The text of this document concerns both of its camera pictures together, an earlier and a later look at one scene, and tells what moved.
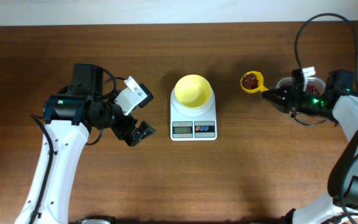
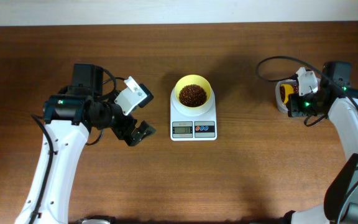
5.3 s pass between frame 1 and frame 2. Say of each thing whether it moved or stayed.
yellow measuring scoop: moved
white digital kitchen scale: stayed
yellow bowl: stayed
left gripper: stayed
